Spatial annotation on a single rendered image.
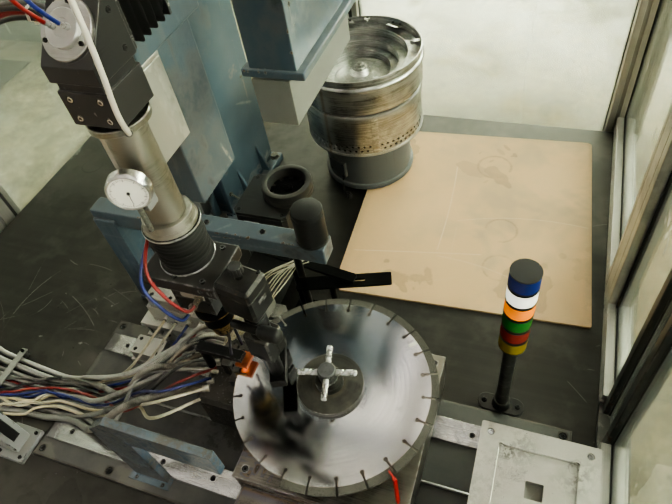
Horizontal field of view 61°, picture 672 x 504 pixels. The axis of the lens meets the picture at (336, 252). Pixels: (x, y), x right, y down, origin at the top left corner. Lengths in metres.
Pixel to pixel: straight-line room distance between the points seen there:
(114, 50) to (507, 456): 0.77
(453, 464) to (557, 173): 0.82
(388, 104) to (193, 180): 0.61
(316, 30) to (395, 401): 0.61
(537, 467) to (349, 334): 0.36
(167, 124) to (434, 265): 0.77
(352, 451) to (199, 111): 0.55
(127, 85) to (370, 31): 0.99
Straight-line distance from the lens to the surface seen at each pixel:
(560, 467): 0.98
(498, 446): 0.97
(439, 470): 1.11
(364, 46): 1.53
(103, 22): 0.60
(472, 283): 1.32
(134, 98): 0.63
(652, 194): 1.07
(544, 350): 1.25
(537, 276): 0.82
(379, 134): 1.38
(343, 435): 0.93
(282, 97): 0.95
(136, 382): 1.16
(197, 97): 0.86
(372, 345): 0.99
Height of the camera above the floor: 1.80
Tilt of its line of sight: 48 degrees down
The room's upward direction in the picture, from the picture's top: 11 degrees counter-clockwise
